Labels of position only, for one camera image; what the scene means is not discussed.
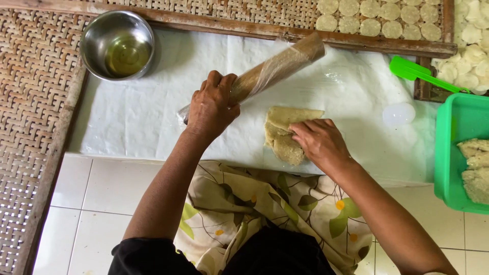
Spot round clear plastic cutter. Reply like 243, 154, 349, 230
382, 102, 416, 127

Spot beige dough lump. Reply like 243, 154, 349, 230
457, 138, 489, 170
461, 168, 489, 205

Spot green plastic spatula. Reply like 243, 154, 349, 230
389, 55, 470, 94

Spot person's right hand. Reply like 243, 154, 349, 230
288, 118, 354, 173

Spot pile of white cracker discs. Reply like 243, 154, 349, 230
431, 0, 489, 96

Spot plastic-wrapped wooden rolling pin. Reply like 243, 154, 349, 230
176, 32, 326, 125

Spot steel bowl with oil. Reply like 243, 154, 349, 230
79, 10, 156, 81

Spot rows of round cracker discs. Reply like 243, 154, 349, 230
316, 0, 444, 42

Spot white plastic sheet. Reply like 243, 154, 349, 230
68, 27, 441, 187

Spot woven bamboo drying tray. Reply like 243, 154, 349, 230
0, 0, 458, 59
0, 8, 96, 275
414, 0, 489, 104

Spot beige dough piece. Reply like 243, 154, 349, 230
264, 106, 325, 166

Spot person's left hand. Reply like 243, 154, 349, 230
184, 70, 241, 137

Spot floral patterned cloth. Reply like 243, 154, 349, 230
174, 160, 374, 275

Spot person's black shirt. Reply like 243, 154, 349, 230
108, 226, 337, 275

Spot green plastic basin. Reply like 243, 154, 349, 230
434, 92, 489, 215

